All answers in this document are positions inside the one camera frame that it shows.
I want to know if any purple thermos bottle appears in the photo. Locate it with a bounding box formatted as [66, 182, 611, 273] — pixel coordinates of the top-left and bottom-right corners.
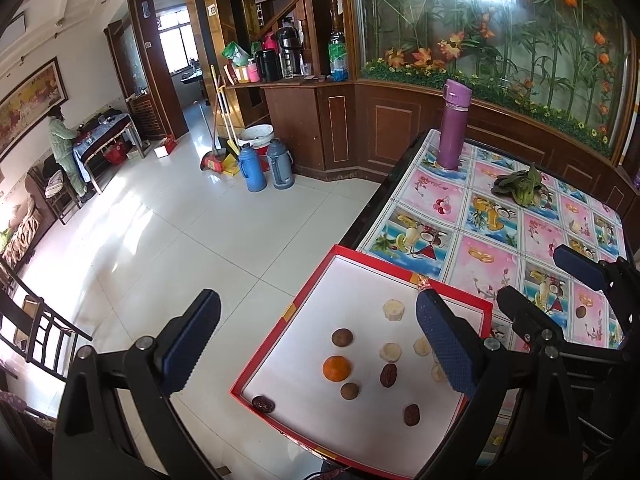
[437, 79, 472, 169]

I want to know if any wooden cabinet partition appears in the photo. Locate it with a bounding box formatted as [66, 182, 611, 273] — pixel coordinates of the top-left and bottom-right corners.
[186, 0, 639, 230]

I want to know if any black wooden chair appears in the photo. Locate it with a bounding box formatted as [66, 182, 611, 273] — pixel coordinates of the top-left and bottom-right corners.
[1, 259, 92, 382]

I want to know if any green leafy vegetable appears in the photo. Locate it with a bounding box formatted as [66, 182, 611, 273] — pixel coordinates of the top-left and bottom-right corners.
[491, 164, 548, 207]

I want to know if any framed landscape painting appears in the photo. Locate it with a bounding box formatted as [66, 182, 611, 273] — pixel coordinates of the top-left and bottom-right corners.
[0, 58, 68, 158]

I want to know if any dark red date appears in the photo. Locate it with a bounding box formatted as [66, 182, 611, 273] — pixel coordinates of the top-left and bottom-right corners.
[252, 394, 276, 414]
[404, 404, 421, 427]
[380, 363, 397, 388]

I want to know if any white plastic basin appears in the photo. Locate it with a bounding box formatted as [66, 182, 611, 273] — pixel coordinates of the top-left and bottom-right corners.
[238, 124, 274, 156]

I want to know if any person in green clothes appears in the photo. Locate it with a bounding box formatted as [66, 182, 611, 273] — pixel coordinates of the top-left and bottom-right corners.
[48, 105, 93, 204]

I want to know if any black kettle on cabinet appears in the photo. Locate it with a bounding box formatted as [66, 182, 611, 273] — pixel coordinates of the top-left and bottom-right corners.
[276, 26, 303, 79]

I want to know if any red broom and dustpan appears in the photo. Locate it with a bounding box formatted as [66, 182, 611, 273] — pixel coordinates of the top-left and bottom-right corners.
[200, 64, 240, 177]

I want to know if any colourful fruit print tablecloth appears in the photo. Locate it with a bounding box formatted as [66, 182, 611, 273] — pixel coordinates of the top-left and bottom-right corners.
[359, 132, 625, 349]

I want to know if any beige cake piece square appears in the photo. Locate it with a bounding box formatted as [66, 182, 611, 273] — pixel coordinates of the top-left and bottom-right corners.
[431, 363, 447, 382]

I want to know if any beige cake piece round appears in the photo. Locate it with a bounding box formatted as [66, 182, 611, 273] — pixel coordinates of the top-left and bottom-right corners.
[383, 299, 405, 322]

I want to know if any side table with cloth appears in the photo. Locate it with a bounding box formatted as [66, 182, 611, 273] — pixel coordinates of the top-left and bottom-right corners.
[74, 114, 145, 194]

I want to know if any red white tray box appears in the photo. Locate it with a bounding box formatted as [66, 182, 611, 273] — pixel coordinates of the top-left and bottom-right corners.
[230, 245, 464, 479]

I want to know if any orange fruit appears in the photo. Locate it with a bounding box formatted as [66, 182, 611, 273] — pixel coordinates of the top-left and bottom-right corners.
[322, 356, 352, 382]

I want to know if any clear bottle green label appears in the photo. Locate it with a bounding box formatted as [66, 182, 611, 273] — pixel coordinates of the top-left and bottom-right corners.
[329, 30, 348, 82]

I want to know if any blue thermos flask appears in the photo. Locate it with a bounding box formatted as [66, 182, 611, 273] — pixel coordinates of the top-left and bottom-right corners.
[239, 144, 267, 193]

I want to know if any grey-blue thermos flask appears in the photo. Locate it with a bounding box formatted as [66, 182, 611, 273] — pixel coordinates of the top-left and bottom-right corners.
[266, 139, 295, 190]

